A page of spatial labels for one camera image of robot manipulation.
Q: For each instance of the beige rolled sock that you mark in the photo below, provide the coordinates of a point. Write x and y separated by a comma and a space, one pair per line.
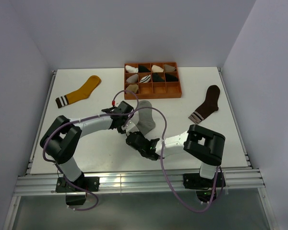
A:
132, 88

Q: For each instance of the black rolled sock top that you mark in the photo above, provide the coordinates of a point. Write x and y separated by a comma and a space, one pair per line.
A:
143, 69

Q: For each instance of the grey sock black stripes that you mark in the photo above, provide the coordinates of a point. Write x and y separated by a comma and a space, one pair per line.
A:
143, 118

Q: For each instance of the mustard yellow sock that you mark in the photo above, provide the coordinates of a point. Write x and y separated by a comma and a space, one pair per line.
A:
82, 93

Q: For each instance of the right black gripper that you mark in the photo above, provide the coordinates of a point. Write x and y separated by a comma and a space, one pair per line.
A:
142, 135

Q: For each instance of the white black striped rolled sock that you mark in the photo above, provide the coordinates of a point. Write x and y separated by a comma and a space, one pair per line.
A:
145, 79

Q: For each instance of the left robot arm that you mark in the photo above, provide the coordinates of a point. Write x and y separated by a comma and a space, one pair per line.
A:
61, 139

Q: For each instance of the black rolled sock right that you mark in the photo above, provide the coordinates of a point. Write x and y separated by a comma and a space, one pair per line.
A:
171, 78

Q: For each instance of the taupe rolled sock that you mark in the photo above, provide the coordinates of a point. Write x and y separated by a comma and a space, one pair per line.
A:
169, 68

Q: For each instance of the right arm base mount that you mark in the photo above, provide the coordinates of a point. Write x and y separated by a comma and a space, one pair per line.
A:
203, 186

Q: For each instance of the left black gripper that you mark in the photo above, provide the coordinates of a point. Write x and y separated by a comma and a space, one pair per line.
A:
120, 131

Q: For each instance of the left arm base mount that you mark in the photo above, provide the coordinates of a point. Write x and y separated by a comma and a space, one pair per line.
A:
78, 191

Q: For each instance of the orange compartment tray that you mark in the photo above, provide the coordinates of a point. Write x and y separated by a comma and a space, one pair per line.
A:
153, 90

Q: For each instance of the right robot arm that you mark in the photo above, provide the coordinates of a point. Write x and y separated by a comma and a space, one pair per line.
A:
205, 145

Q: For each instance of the aluminium frame rail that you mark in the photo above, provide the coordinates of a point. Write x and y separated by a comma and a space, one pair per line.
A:
132, 182

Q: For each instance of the grey rolled sock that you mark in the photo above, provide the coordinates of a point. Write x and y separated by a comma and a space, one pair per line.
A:
132, 79

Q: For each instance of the dark green rolled sock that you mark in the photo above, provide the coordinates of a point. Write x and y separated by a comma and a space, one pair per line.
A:
157, 78

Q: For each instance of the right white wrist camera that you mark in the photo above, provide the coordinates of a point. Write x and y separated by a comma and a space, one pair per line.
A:
131, 127

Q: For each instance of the dark brown sock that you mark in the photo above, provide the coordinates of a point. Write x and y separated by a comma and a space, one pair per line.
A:
209, 106

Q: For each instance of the cream rolled sock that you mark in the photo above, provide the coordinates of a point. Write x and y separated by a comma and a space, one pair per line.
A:
156, 68

